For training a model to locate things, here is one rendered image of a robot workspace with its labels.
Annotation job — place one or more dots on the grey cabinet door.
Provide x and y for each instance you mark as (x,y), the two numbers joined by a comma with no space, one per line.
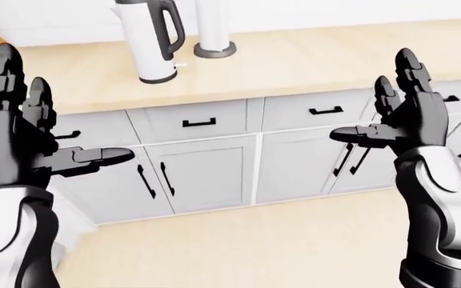
(374,171)
(106,195)
(294,165)
(210,174)

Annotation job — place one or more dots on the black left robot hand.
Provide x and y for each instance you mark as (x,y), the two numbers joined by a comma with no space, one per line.
(2,141)

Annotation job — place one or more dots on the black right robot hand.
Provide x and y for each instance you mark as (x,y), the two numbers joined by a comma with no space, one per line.
(422,120)

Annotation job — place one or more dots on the white cylinder on dark base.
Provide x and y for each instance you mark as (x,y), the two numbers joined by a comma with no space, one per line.
(214,30)

